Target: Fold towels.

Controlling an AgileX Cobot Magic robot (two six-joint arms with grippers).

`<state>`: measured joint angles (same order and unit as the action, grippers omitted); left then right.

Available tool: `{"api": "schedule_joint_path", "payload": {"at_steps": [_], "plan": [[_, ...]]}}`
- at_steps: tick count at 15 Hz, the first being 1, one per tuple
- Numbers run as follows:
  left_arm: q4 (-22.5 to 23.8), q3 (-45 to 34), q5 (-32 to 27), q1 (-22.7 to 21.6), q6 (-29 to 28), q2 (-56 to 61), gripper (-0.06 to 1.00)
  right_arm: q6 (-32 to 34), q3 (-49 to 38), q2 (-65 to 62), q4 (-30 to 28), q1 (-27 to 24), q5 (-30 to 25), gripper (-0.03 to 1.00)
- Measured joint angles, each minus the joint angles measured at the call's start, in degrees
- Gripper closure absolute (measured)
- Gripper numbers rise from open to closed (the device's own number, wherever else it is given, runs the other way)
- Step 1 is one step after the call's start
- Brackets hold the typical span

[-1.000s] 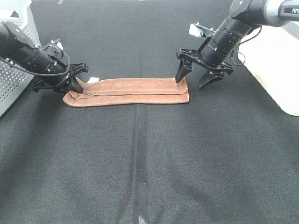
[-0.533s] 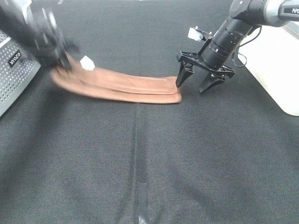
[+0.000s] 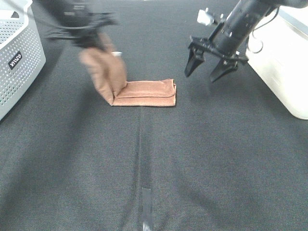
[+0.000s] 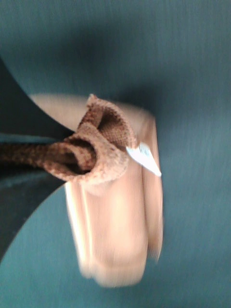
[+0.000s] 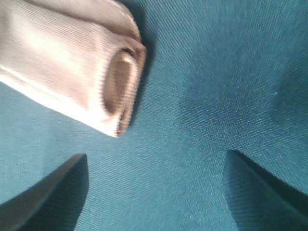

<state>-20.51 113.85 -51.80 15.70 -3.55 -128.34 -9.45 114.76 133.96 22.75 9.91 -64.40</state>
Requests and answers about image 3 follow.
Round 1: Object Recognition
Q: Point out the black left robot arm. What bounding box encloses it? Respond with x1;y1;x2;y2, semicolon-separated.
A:
38;0;116;51

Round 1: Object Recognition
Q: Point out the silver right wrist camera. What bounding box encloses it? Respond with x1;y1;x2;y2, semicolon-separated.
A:
197;8;225;26

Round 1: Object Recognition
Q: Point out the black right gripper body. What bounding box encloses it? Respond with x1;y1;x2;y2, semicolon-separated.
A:
188;23;248;64

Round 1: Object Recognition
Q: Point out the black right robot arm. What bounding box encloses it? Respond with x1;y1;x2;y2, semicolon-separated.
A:
184;0;308;82

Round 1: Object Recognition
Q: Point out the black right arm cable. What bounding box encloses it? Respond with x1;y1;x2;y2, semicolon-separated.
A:
247;7;281;54

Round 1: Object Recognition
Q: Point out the brown microfibre towel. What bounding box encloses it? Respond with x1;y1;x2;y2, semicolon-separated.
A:
79;33;177;107

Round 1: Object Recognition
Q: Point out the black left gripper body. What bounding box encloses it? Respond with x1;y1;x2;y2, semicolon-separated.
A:
46;13;117;48

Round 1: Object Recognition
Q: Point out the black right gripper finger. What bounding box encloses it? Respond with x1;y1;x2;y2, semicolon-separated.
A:
184;47;205;77
210;59;238;83

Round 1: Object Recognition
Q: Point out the black table cover cloth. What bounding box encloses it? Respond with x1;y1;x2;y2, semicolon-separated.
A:
0;0;308;231

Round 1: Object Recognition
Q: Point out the grey perforated plastic basket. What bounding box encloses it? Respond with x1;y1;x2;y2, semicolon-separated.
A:
0;0;46;118

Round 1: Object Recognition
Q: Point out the pale woven storage box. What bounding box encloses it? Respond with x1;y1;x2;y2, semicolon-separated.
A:
246;6;308;120

